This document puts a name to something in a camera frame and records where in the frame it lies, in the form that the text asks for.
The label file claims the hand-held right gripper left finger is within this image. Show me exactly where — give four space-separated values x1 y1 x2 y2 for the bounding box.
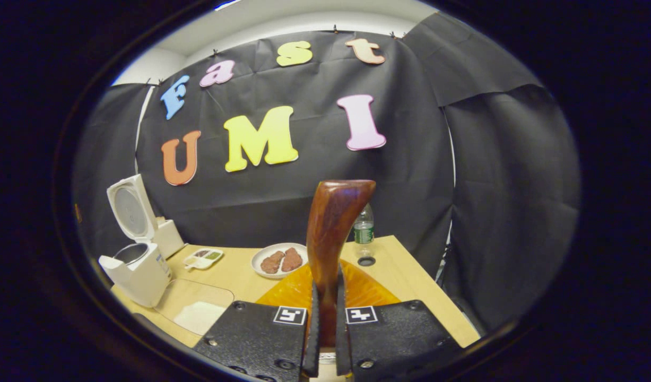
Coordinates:
193 263 322 381

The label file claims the white rice cooker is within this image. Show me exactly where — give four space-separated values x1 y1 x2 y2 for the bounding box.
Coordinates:
98 174 173 308

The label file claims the brown meat piece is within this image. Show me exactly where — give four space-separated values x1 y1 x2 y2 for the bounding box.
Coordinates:
260 251 285 274
281 247 303 273

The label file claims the white toaster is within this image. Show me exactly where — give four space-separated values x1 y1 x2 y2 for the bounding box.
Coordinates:
155 218 185 259

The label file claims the brown wooden spoon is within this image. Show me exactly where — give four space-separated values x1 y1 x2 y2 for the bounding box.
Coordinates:
306 179 377 351

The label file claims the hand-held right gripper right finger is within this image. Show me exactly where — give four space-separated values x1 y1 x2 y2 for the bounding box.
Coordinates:
334 260 462 381

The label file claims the white round plate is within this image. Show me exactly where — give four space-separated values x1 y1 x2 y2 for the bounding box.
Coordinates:
251 242 308 280

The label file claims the clear water bottle green label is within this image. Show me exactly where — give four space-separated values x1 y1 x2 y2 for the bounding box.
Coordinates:
353 203 375 246

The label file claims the white divided sauce dish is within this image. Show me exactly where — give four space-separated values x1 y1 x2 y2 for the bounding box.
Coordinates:
183 248 224 270

